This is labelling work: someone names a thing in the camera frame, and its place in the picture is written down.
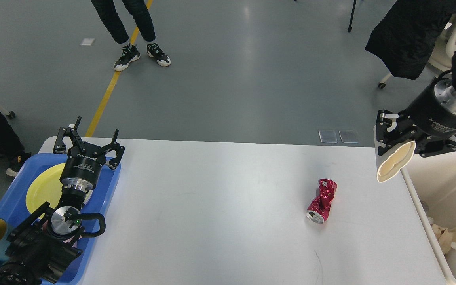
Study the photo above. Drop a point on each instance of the black jacket on chair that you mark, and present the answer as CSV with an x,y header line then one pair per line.
x,y
405,38

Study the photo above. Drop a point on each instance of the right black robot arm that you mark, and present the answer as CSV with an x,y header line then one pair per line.
x,y
429,121

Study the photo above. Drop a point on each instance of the yellow plastic plate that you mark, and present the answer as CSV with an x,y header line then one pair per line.
x,y
45,188

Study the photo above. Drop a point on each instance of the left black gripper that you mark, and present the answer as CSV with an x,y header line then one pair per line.
x,y
83,170

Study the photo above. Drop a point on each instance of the right floor plate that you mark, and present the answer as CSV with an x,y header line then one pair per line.
x,y
349,136

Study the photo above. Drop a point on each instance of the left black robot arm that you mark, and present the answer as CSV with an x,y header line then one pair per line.
x,y
43,246

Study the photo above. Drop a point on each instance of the red snack wrapper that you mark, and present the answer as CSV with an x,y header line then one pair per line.
x,y
319,209

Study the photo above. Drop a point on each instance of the black stand leg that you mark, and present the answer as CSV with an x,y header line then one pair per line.
x,y
353,9

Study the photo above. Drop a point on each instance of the left floor plate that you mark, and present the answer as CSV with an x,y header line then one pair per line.
x,y
327,136

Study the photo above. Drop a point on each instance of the white office chair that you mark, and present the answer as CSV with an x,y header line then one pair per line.
x,y
445,46

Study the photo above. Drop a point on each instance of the blue plastic tray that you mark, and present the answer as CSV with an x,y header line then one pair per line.
x,y
13,208

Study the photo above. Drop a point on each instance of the white plastic bin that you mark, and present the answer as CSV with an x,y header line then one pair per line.
x,y
432,185

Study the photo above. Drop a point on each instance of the pale green plate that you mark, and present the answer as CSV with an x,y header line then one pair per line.
x,y
88,196

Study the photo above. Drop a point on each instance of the floor plate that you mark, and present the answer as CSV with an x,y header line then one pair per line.
x,y
349,136
327,136

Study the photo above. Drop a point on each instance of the brown paper ball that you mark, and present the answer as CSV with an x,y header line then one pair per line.
x,y
444,237

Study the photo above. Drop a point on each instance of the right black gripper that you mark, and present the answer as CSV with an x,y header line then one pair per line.
x,y
433,112

